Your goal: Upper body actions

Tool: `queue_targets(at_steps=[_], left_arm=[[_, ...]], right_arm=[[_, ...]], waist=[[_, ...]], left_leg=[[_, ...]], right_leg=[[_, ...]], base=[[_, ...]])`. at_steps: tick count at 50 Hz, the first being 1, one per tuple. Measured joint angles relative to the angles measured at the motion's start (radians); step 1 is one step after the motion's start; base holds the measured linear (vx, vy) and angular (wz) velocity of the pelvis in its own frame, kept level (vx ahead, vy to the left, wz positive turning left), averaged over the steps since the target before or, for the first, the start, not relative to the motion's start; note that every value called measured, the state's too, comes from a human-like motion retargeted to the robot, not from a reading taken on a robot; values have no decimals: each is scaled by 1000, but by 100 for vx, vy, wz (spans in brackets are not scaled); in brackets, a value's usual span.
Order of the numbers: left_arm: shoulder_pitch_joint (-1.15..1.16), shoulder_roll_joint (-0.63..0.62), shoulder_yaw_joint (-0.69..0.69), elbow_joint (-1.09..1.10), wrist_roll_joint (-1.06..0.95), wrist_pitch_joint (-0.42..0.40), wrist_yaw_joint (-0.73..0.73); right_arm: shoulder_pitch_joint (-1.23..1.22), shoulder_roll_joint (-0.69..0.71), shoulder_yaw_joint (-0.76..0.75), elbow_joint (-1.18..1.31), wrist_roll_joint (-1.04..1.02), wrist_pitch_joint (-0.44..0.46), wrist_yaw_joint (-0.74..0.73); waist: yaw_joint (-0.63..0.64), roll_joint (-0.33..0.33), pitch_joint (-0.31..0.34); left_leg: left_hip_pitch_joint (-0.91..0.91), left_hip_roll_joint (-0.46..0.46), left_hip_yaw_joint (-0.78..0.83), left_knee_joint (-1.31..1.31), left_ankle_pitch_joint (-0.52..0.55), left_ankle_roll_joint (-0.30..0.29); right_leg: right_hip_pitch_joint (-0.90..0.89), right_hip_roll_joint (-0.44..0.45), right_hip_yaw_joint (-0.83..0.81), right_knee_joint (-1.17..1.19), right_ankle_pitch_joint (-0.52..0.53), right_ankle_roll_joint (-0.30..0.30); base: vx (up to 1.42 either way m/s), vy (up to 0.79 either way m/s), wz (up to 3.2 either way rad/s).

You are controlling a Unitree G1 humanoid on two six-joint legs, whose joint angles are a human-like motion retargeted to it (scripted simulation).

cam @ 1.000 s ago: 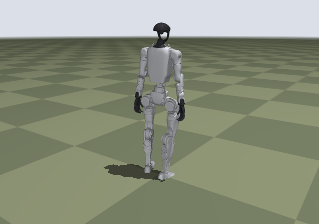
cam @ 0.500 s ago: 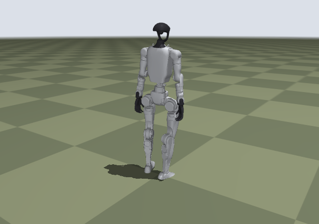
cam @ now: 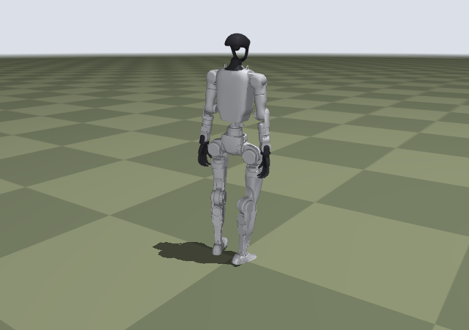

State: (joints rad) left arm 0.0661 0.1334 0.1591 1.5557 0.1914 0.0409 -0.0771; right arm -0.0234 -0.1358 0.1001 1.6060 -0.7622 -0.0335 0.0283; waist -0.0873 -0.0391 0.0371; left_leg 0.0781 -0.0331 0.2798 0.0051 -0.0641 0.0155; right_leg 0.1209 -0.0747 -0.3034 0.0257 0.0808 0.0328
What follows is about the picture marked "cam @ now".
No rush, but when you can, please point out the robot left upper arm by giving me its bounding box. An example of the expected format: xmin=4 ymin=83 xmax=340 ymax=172
xmin=204 ymin=70 xmax=218 ymax=114

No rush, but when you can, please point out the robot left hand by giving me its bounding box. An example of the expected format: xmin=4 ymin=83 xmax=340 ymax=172
xmin=198 ymin=135 xmax=212 ymax=166

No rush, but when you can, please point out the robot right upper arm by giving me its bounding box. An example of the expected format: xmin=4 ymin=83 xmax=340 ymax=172
xmin=248 ymin=72 xmax=267 ymax=120

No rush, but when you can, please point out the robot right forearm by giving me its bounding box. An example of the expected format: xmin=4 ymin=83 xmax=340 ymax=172
xmin=257 ymin=109 xmax=271 ymax=152

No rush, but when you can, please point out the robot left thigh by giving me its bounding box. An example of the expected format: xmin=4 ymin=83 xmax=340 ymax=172
xmin=207 ymin=138 xmax=229 ymax=205

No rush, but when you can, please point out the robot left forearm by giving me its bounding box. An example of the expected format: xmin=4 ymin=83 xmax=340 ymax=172
xmin=199 ymin=110 xmax=214 ymax=142

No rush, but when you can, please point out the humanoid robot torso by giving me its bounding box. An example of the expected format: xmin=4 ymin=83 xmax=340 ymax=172
xmin=216 ymin=64 xmax=254 ymax=156

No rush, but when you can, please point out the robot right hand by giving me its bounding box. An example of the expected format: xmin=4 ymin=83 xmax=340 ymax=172
xmin=257 ymin=145 xmax=270 ymax=178

